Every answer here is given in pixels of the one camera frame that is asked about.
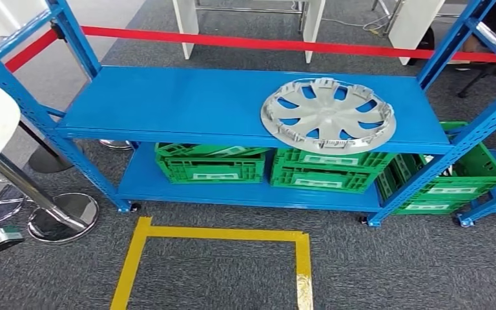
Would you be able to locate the silver wheel hubcap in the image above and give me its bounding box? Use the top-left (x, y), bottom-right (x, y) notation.
top-left (260, 77), bottom-right (397, 156)

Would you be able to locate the yellow floor tape rectangle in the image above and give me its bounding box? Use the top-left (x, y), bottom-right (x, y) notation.
top-left (110, 216), bottom-right (314, 310)

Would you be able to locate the black pole stanchion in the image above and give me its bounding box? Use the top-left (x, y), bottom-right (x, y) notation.
top-left (18, 121), bottom-right (74, 174)

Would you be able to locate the long red barrier belt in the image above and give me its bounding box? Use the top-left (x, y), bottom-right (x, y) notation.
top-left (81, 25), bottom-right (496, 64)

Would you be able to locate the chrome stanchion post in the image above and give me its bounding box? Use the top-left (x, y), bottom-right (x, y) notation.
top-left (51, 22), bottom-right (133, 151)
top-left (0, 154), bottom-right (100, 245)

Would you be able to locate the thin pale floor cable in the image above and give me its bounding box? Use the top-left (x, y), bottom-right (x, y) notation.
top-left (320, 12), bottom-right (397, 36)

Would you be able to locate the black office chair base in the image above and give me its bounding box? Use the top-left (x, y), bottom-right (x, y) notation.
top-left (457, 64), bottom-right (496, 99)

